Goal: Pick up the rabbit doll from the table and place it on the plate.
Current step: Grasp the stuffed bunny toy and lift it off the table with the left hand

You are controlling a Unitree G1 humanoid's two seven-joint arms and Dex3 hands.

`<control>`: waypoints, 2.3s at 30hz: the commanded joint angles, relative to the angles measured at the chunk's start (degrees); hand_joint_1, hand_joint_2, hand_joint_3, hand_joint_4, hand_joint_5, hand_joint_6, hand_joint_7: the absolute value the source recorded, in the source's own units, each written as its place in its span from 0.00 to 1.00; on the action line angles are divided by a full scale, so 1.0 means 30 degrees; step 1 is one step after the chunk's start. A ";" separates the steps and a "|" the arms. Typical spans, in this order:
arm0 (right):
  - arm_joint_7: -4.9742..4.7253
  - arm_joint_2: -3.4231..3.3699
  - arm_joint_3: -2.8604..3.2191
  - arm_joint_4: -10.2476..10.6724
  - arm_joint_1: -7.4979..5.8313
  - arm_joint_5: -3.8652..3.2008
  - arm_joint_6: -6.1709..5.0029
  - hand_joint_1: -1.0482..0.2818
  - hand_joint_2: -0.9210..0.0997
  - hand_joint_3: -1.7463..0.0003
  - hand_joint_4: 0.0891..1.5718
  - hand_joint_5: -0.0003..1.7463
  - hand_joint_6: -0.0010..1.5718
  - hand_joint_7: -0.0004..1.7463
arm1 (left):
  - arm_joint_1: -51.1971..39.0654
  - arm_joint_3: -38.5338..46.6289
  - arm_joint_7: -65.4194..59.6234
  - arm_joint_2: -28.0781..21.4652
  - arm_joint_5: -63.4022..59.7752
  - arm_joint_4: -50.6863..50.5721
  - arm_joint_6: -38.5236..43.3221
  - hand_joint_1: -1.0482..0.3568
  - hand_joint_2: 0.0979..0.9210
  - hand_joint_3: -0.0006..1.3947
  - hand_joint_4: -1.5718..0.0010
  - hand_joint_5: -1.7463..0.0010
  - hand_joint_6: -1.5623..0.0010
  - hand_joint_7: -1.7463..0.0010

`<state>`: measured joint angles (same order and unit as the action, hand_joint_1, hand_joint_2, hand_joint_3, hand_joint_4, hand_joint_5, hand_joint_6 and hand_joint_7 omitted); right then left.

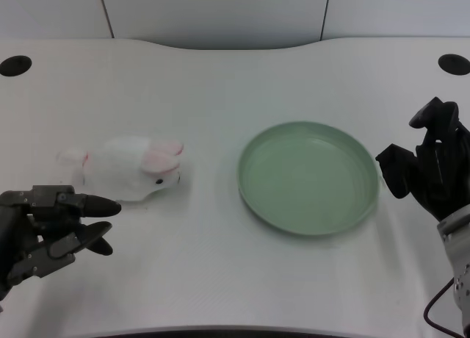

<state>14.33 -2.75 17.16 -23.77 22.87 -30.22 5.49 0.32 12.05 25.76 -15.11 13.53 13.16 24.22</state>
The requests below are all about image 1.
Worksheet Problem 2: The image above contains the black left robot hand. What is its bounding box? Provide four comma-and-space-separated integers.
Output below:
0, 185, 123, 303

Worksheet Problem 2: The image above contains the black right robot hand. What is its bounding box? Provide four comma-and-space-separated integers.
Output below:
375, 97, 470, 222

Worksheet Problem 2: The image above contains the white plush rabbit doll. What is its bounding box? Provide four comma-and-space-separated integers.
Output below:
57, 134, 185, 202

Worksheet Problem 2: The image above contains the green round plate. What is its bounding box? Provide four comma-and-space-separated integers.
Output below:
236, 121, 381, 237

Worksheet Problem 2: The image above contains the black table cable grommet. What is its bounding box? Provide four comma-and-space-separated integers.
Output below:
0, 55, 33, 78
438, 53, 470, 76

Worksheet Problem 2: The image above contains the dark right arm cable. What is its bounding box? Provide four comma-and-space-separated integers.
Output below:
423, 276, 464, 336

